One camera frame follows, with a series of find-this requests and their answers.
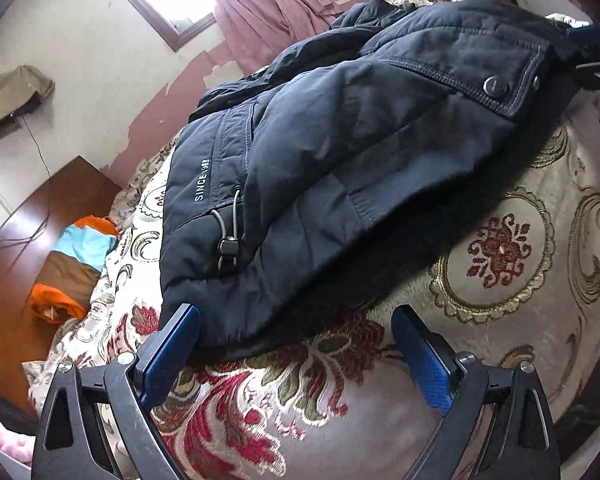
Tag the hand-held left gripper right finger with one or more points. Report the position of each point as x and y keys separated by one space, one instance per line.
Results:
x=425 y=360

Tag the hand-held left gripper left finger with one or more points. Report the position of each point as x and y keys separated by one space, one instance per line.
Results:
x=172 y=355

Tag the dark navy padded jacket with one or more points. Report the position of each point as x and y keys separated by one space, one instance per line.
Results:
x=355 y=160

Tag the floral patterned blanket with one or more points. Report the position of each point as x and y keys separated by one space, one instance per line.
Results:
x=505 y=310

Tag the striped orange blue pillow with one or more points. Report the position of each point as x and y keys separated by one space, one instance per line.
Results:
x=75 y=260

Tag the wooden bed headboard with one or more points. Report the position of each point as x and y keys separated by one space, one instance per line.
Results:
x=10 y=270

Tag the pink fluffy garment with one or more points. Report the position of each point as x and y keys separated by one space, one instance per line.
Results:
x=5 y=440

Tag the beige cloth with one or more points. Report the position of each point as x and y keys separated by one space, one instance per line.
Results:
x=15 y=90

